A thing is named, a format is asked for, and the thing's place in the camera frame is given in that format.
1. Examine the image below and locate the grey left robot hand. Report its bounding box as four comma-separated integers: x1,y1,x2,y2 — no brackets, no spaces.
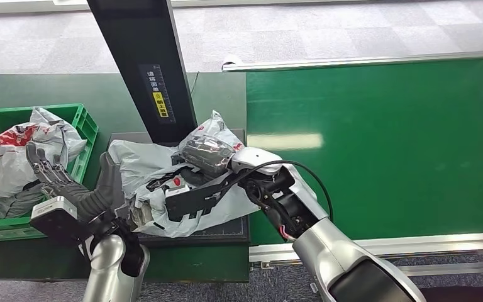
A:
25,142,91,200

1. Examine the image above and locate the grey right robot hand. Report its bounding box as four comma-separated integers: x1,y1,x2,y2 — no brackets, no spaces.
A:
170,134,237,187

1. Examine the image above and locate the grey mailer bag black print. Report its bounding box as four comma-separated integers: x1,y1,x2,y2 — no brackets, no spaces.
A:
107,109,262,239

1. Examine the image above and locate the green plastic basket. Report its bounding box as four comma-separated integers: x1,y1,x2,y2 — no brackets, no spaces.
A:
0,103,100,244

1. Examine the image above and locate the black weighing scale with column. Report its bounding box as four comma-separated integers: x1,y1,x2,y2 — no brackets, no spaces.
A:
86,0,252,247

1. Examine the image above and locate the white mailer bag red print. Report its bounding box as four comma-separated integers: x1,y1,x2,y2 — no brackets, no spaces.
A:
0,107,89,203

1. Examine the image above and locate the plain grey mailer bag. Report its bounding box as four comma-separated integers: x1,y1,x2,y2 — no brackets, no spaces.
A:
0,182,46,220

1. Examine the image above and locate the green conveyor belt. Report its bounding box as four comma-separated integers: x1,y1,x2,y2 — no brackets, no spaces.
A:
245,56,483,247

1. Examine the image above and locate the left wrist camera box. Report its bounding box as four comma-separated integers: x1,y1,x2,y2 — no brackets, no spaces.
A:
29,195,80,243

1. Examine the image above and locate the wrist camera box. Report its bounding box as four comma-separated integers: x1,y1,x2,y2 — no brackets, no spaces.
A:
29,195,80,243
164,177,231,223

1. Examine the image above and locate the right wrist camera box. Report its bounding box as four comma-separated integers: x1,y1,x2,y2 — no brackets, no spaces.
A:
164,177,231,223

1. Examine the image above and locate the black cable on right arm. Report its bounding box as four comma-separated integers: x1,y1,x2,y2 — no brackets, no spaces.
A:
219,160,335,224

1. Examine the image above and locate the aluminium conveyor rail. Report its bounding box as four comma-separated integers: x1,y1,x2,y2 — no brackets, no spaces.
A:
248,232,483,277

